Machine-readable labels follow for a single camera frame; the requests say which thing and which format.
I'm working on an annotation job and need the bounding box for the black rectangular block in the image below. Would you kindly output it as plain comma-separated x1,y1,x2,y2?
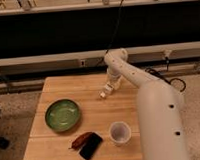
80,134,102,160

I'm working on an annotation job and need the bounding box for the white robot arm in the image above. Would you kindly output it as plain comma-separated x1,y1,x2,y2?
100,48,190,160

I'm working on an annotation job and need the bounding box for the black floor cable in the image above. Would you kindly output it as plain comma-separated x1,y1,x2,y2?
144,56,187,95

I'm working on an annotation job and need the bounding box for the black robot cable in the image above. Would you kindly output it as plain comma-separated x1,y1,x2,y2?
103,0,127,55

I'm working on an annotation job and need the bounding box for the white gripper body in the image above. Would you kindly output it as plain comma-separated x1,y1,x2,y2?
105,70,122,93

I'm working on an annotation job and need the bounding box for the green ceramic bowl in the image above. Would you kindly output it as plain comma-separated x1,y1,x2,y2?
45,99,81,132

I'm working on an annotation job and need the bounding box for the translucent plastic cup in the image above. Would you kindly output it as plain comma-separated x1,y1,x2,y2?
109,121,132,146

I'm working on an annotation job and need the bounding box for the wooden table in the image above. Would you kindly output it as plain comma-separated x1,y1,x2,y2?
23,74,142,160

